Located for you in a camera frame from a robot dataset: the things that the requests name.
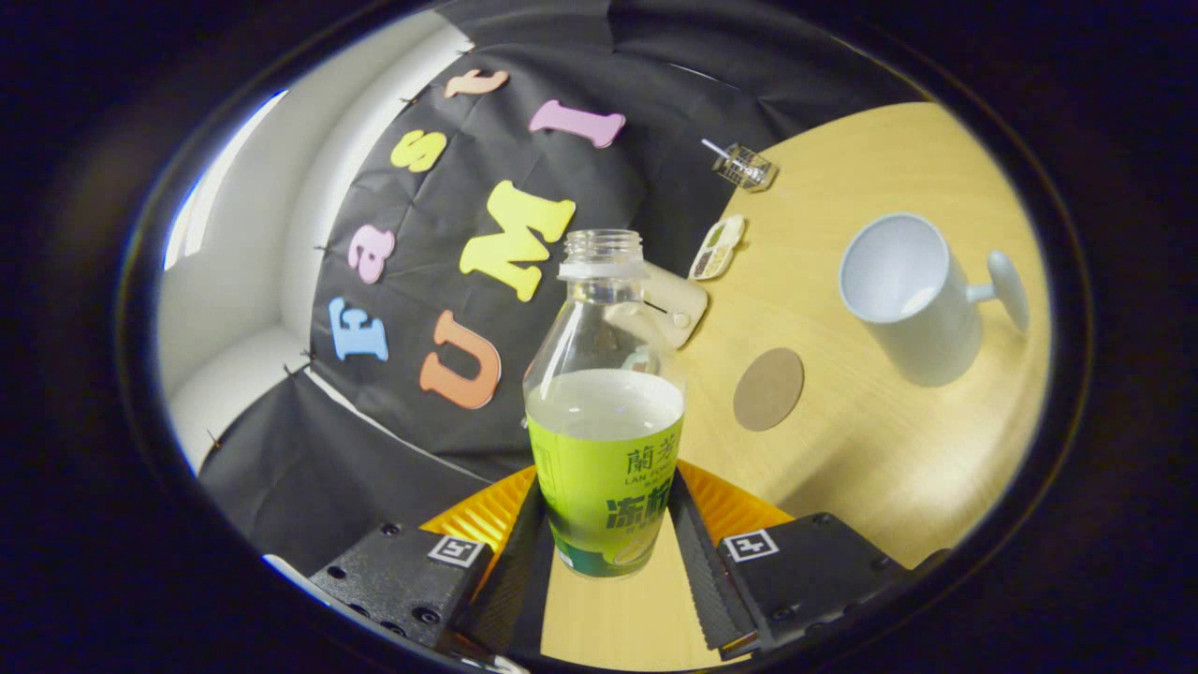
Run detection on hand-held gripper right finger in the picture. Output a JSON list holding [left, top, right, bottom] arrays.
[[666, 459, 913, 661]]

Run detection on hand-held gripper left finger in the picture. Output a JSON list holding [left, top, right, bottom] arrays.
[[309, 465, 548, 656]]

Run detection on round brown coaster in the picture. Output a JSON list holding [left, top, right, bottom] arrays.
[[733, 347, 806, 432]]

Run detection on clear juice bottle green label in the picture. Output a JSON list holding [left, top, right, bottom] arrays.
[[522, 229, 687, 579]]

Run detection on white cup with handle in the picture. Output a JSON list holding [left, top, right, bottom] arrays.
[[838, 212, 1030, 388]]

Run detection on wooden table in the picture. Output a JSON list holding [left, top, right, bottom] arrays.
[[541, 101, 1054, 670]]

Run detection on white toaster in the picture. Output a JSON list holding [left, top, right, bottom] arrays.
[[608, 262, 709, 350]]

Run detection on white divided snack tray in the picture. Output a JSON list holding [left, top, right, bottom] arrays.
[[689, 214, 747, 282]]

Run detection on ceiling light panel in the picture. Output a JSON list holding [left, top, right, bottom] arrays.
[[164, 89, 286, 272]]

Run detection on black backdrop cloth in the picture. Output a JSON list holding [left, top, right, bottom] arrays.
[[198, 0, 928, 577]]

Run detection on clear glass with wire pattern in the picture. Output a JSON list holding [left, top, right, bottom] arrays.
[[713, 142, 778, 193]]

